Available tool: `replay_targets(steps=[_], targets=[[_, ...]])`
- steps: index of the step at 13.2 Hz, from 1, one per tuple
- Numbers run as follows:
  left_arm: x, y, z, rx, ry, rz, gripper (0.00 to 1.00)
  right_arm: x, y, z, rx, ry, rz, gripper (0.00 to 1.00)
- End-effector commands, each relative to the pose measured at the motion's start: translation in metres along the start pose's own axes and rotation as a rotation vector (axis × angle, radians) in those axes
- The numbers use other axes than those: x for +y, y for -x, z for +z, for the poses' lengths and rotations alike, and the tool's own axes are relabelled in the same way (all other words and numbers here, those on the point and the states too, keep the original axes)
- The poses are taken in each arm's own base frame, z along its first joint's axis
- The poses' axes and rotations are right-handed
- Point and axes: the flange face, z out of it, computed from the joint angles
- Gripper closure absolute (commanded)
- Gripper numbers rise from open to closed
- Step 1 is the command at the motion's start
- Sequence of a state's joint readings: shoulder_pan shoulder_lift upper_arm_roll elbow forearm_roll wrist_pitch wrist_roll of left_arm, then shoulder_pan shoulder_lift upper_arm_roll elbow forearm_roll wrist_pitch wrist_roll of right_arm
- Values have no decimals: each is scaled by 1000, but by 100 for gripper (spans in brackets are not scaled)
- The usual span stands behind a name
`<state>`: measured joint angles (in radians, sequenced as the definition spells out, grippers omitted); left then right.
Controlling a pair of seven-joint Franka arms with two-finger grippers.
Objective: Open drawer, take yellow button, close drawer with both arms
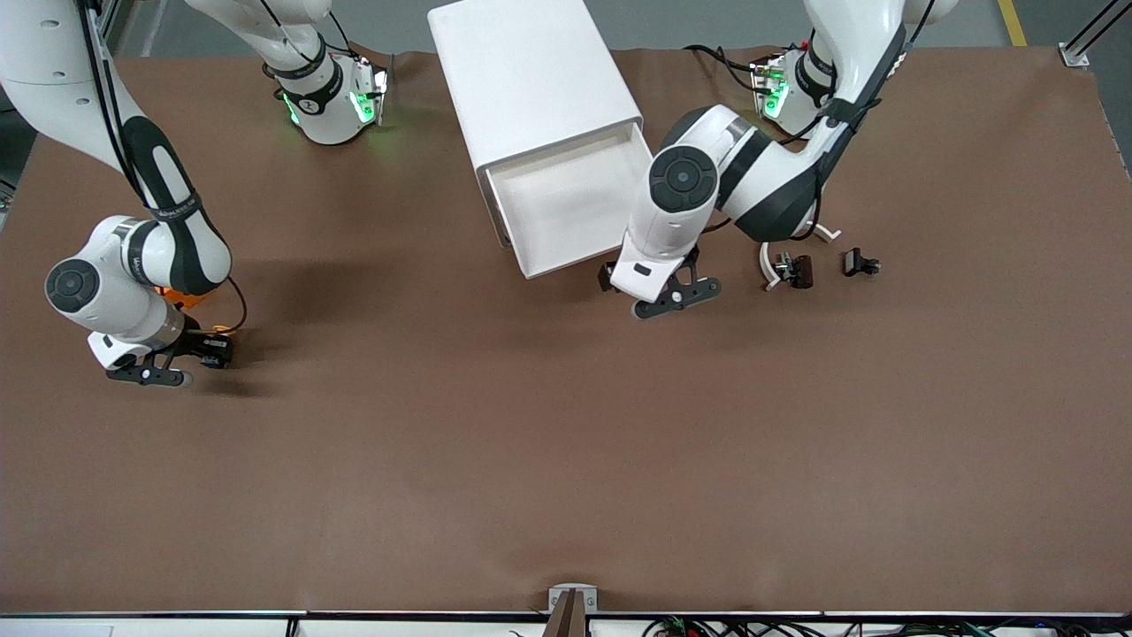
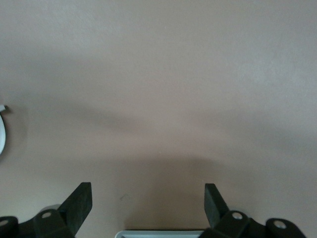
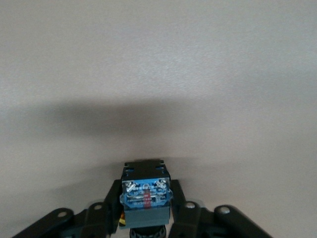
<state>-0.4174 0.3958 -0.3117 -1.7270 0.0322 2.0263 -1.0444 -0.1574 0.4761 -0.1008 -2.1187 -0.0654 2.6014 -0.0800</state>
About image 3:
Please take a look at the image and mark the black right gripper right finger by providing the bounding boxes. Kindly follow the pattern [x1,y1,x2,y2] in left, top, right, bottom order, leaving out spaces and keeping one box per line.
[168,179,273,238]

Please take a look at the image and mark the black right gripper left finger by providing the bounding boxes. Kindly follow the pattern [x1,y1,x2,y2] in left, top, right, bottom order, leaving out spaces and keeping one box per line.
[11,178,124,238]

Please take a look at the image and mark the yellow push button switch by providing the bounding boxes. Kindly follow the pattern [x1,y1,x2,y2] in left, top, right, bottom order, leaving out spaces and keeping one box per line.
[118,159,173,238]

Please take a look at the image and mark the brown table mat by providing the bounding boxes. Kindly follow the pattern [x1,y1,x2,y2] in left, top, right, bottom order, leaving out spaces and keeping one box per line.
[0,0,317,238]

